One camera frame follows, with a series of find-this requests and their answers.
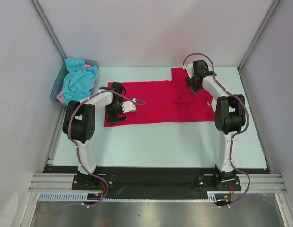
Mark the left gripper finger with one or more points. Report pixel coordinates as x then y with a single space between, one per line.
121 117
112 120

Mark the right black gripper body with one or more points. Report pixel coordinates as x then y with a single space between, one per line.
192 85

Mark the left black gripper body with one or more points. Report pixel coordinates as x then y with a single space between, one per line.
115 108

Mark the red t shirt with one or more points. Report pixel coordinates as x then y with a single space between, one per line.
168 101

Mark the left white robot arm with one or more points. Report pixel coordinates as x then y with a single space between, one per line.
79 121

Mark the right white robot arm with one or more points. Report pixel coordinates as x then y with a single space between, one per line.
230 114

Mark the cyan t shirt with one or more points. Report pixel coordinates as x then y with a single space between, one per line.
77 80

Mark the grey plastic bin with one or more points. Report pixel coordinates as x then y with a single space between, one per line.
75 81

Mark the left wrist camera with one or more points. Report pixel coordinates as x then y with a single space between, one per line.
129 106

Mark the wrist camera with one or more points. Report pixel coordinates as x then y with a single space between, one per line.
129 106
189 69

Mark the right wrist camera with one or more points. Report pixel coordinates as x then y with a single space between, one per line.
189 69

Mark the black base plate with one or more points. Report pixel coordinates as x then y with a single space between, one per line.
139 183

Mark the aluminium frame rail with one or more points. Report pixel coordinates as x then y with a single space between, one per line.
54 182

